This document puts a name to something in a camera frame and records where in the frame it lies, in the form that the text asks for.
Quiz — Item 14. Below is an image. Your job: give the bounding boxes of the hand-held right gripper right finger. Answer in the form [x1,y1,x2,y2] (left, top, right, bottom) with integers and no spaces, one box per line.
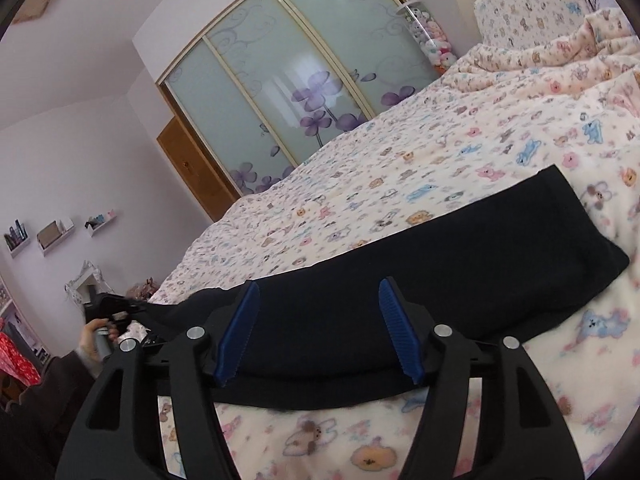
[378,278,586,480]

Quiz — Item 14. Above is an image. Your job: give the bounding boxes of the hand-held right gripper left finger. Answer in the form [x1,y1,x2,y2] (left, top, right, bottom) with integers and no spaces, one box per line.
[55,280,261,480]

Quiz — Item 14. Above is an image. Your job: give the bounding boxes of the black pants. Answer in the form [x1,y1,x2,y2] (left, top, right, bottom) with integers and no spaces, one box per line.
[147,164,631,408]

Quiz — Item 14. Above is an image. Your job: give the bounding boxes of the person's left forearm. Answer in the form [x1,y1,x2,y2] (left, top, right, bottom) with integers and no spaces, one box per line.
[0,350,108,480]

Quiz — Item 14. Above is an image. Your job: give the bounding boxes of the person's left hand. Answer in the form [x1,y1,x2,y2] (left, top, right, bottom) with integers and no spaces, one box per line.
[77,319,121,363]

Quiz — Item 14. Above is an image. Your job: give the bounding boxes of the white ornate stand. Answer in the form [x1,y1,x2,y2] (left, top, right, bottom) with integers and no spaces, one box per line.
[64,260,103,306]

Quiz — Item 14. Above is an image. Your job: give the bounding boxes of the red patterned cloth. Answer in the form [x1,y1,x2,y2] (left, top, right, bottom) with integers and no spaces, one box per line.
[0,317,42,386]

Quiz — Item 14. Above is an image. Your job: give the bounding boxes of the wooden door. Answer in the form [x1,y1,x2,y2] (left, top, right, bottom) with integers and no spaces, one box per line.
[156,116,237,223]

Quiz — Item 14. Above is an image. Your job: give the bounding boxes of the printed fleece blanket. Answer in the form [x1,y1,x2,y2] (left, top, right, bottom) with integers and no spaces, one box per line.
[150,10,640,480]

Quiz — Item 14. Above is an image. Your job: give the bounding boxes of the floral glass sliding wardrobe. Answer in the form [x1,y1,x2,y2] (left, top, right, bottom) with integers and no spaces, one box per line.
[156,0,446,198]

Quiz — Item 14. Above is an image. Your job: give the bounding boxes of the clear tube of plush toys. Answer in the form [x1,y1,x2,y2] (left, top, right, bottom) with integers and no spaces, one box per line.
[397,1,458,78]

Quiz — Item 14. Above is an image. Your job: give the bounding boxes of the printed bed cushion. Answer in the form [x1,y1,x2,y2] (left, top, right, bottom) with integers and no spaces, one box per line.
[472,0,601,58]

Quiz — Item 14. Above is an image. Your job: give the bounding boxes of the white wall shelf with figures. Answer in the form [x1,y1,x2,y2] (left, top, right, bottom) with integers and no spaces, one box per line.
[84,208,119,237]

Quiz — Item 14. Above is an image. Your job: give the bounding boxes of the white wall shelf with box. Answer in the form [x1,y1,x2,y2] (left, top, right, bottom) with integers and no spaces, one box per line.
[36,217,75,257]

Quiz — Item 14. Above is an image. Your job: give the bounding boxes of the white wall shelf with pens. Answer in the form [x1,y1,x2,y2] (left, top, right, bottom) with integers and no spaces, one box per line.
[4,219,32,259]

